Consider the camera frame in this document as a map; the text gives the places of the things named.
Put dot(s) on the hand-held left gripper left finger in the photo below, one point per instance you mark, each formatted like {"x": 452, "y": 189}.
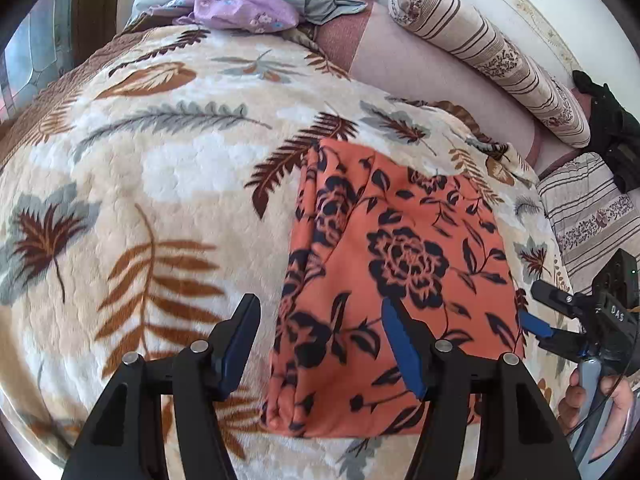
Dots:
{"x": 235, "y": 355}

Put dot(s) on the person's right hand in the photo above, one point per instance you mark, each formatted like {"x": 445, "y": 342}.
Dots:
{"x": 622, "y": 410}

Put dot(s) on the pink bed sheet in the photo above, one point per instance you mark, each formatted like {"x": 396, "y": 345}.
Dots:
{"x": 425, "y": 75}

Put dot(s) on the cream leaf print blanket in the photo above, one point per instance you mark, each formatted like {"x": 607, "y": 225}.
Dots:
{"x": 175, "y": 185}

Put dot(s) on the dark cloth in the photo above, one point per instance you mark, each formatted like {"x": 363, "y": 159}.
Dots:
{"x": 610, "y": 125}

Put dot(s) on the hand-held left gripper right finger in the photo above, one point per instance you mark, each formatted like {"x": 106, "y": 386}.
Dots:
{"x": 402, "y": 355}

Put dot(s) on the striped flat pillow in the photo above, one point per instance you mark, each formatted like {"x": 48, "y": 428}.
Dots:
{"x": 585, "y": 205}

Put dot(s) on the striped floral bolster pillow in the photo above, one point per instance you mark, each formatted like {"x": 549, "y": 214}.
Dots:
{"x": 490, "y": 50}

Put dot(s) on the orange black floral cloth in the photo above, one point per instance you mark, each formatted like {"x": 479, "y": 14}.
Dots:
{"x": 400, "y": 260}

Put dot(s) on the patterned glass window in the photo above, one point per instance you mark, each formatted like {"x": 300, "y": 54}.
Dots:
{"x": 35, "y": 55}

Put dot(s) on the purple floral cloth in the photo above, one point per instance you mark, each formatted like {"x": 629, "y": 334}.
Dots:
{"x": 240, "y": 10}

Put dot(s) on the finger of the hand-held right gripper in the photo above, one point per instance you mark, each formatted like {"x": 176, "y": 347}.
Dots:
{"x": 537, "y": 326}
{"x": 555, "y": 296}

